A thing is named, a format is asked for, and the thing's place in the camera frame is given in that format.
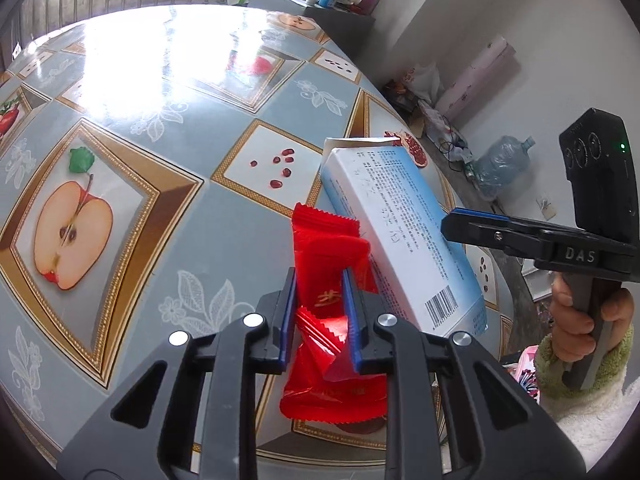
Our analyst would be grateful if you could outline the person's right hand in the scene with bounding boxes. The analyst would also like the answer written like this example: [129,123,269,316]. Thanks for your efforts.
[550,275,635,366]

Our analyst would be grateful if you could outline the person's right forearm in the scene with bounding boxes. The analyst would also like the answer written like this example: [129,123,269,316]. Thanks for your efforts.
[532,327,640,467]

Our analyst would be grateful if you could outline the white plastic bag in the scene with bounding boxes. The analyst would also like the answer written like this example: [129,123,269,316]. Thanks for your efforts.
[400,62,442,104]

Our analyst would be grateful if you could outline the large water jug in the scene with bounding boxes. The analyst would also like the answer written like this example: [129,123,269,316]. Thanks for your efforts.
[472,135,537,197]

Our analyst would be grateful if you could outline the pink printed clothing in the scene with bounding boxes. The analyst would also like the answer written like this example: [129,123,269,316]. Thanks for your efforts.
[502,350,542,402]

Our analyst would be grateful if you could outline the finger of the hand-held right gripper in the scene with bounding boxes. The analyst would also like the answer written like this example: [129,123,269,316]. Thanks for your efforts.
[440,208,554,266]

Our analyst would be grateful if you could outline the black cables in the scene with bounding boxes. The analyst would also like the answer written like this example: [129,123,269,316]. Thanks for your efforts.
[439,134,472,167]

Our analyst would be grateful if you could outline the blue white cardboard box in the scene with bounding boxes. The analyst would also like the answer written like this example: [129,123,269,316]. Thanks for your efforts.
[320,135,489,339]

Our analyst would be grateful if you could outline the pink rolled mat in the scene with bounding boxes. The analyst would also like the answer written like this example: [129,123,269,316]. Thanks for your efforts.
[435,35,519,127]

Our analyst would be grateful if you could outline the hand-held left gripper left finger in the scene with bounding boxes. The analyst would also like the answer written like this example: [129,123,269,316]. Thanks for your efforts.
[56,267,299,480]

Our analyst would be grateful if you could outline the red candy wrapper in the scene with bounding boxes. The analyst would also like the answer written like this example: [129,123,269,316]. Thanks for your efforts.
[291,202,372,348]
[279,340,392,422]

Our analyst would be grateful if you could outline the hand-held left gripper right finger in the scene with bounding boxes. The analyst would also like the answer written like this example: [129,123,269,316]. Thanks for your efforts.
[341,270,586,480]

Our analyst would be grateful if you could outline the grey cabinet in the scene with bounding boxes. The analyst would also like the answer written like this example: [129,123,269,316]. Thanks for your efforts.
[247,0,377,62]

